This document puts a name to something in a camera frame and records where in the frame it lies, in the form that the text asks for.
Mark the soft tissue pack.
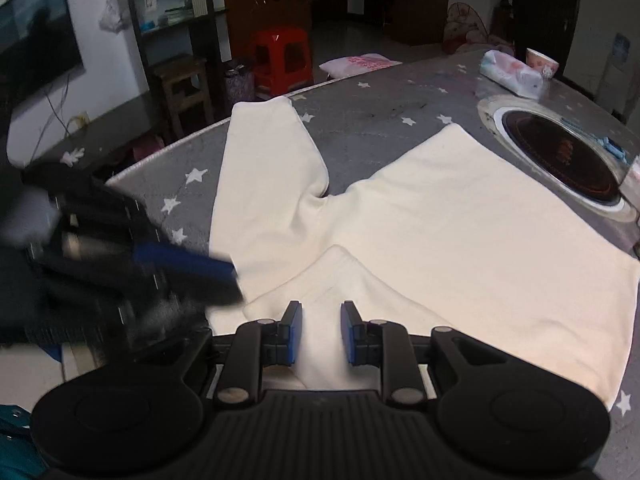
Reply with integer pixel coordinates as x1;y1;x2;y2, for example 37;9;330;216
480;50;544;100

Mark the wooden stool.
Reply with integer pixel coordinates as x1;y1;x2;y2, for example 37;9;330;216
151;55;214;140

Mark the wall television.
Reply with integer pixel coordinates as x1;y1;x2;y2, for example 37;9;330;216
1;0;82;105

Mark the round black induction cooktop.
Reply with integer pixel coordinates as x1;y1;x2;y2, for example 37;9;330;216
477;94;639;223

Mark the blue small clip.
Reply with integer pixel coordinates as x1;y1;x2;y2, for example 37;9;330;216
561;117;628;165

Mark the red plastic stool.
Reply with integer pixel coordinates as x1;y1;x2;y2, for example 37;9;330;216
252;26;314;98

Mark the pink white plastic bag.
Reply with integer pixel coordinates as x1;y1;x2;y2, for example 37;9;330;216
319;53;400;79

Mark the cream white garment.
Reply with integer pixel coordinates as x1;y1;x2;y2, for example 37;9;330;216
208;98;639;405

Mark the pink floral fan guard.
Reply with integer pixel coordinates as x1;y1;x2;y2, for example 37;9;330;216
442;2;492;55

